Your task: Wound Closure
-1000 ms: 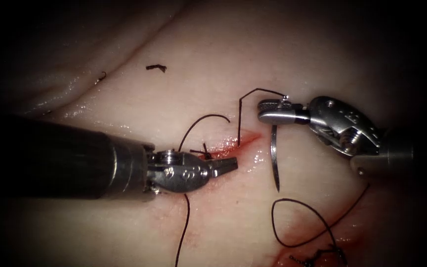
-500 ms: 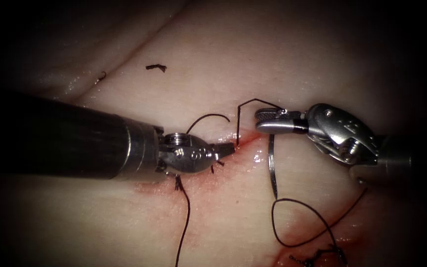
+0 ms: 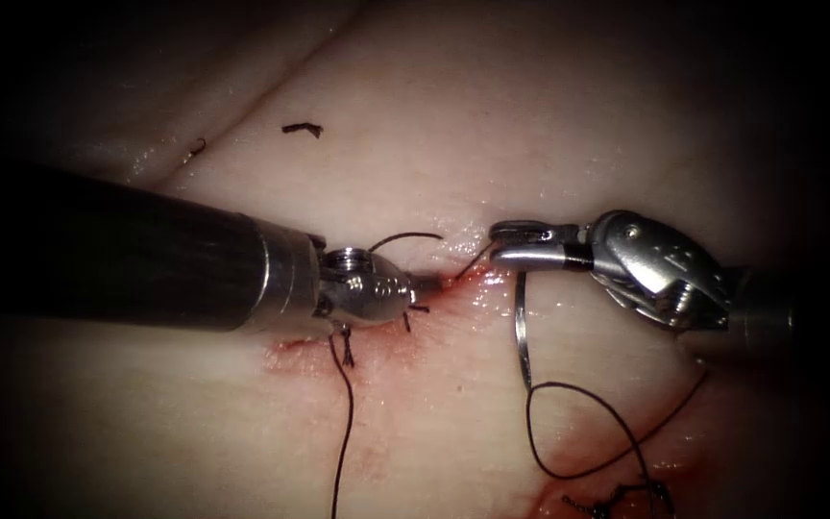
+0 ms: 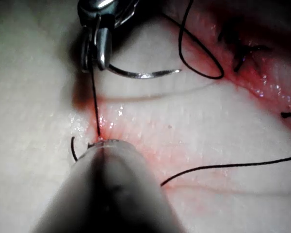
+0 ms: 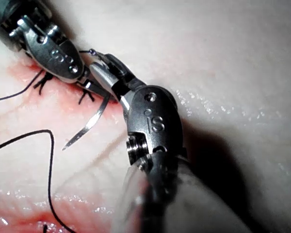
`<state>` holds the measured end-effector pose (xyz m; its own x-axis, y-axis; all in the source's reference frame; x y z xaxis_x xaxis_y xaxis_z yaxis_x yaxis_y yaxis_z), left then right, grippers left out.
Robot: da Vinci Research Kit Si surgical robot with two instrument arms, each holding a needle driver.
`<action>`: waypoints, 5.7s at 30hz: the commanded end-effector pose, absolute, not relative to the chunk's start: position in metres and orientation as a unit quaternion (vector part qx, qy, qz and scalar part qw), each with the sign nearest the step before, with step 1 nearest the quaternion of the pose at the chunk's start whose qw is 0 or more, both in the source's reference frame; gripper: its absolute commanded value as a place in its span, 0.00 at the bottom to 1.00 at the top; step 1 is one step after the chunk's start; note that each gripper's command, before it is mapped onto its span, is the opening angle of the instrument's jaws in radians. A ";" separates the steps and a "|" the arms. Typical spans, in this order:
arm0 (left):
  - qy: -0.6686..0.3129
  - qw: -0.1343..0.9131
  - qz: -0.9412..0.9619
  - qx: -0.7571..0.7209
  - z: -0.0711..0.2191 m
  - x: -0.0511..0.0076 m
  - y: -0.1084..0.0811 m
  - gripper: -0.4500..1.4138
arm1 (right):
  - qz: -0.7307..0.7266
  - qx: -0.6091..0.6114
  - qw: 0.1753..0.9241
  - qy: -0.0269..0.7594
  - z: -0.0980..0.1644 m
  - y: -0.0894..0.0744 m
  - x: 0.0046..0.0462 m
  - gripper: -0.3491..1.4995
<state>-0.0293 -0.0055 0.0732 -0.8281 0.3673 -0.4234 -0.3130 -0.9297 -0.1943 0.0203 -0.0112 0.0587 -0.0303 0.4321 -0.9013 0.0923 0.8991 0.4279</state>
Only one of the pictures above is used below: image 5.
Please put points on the black stitching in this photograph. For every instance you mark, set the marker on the black stitching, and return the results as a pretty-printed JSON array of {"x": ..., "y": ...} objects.
[
  {"x": 45, "y": 229},
  {"x": 43, "y": 82}
]

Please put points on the dark left arm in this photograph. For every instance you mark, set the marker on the dark left arm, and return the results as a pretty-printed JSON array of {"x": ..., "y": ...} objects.
[{"x": 4, "y": 7}]

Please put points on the left arm needle driver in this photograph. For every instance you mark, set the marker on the left arm needle driver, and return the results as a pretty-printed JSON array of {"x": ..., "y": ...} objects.
[{"x": 53, "y": 55}]

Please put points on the dark right arm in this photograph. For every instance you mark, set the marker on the dark right arm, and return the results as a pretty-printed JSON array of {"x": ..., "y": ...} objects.
[{"x": 196, "y": 206}]

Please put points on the curved steel needle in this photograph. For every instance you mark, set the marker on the curved steel needle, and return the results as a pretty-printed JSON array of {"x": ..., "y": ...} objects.
[{"x": 93, "y": 123}]

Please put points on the right arm needle driver jaw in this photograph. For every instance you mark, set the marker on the right arm needle driver jaw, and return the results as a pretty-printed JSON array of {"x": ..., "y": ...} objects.
[
  {"x": 104, "y": 75},
  {"x": 118, "y": 68}
]

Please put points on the right arm needle driver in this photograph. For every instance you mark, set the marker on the right arm needle driver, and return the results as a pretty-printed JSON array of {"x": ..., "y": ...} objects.
[{"x": 155, "y": 121}]

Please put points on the tissue pad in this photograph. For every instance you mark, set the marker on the tissue pad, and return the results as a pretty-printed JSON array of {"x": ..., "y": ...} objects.
[{"x": 220, "y": 60}]

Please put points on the left arm needle driver jaw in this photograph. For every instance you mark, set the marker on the left arm needle driver jaw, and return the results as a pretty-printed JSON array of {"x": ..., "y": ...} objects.
[
  {"x": 88, "y": 76},
  {"x": 97, "y": 89}
]

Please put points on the black thread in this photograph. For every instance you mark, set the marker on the black thread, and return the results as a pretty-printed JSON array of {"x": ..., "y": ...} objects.
[{"x": 52, "y": 157}]

